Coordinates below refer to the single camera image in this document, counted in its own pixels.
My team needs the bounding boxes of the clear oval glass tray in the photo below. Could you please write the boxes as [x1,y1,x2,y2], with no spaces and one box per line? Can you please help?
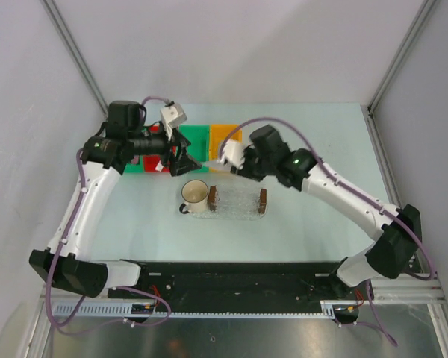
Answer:
[189,209,267,221]

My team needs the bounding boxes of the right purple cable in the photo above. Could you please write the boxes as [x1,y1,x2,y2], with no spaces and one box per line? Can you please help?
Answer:
[218,117,438,347]

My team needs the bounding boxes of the white slotted cable duct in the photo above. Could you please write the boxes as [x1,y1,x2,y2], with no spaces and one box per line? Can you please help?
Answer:
[75,301,361,319]

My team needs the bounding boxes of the cream enamel mug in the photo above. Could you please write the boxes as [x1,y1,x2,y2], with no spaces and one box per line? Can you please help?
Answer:
[178,180,209,215]

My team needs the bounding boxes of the purple cable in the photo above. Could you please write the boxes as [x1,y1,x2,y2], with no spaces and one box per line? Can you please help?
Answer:
[44,95,172,336]
[218,117,438,347]

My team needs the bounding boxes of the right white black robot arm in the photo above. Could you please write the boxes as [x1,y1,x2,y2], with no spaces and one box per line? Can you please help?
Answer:
[220,125,421,299]

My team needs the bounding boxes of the green plastic bin middle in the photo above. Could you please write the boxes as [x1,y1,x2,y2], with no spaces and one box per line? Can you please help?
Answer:
[125,125,210,173]

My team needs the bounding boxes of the yellow plastic bin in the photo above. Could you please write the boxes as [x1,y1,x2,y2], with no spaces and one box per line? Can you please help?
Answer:
[208,125,242,173]

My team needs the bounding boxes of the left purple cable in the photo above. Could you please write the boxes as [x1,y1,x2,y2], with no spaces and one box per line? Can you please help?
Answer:
[44,95,172,336]

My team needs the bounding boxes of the white toothpaste tube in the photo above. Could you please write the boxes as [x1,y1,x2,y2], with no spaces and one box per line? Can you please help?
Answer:
[201,160,228,171]

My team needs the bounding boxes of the clear holder with brown ends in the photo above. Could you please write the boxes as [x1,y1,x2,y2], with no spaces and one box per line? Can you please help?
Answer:
[207,186,267,216]

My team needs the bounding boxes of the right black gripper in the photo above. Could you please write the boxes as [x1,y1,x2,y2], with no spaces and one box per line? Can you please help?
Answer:
[230,146,275,183]

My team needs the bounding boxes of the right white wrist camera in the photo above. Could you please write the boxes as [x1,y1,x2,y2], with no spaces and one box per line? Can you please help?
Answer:
[217,139,246,169]

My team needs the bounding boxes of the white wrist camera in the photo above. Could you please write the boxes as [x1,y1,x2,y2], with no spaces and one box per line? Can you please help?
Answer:
[160,104,187,140]
[217,139,246,169]

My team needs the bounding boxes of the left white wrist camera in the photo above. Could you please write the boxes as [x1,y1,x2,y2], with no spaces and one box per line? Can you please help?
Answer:
[160,104,187,140]

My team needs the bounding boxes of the white pink toothbrush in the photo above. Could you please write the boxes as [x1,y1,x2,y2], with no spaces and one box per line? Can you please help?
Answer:
[155,161,165,172]

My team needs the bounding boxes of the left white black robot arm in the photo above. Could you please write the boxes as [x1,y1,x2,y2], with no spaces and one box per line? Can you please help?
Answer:
[29,98,201,298]

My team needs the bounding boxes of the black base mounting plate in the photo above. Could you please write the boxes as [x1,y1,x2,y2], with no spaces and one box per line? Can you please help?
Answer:
[61,261,423,314]

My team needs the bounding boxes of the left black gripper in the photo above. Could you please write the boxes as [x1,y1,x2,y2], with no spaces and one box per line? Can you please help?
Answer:
[128,124,202,176]

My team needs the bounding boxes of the pink toothpaste tube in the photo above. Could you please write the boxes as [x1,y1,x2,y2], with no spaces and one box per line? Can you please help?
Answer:
[131,156,140,165]

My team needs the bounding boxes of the red plastic bin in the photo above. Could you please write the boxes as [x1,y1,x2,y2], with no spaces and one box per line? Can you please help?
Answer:
[143,122,169,172]

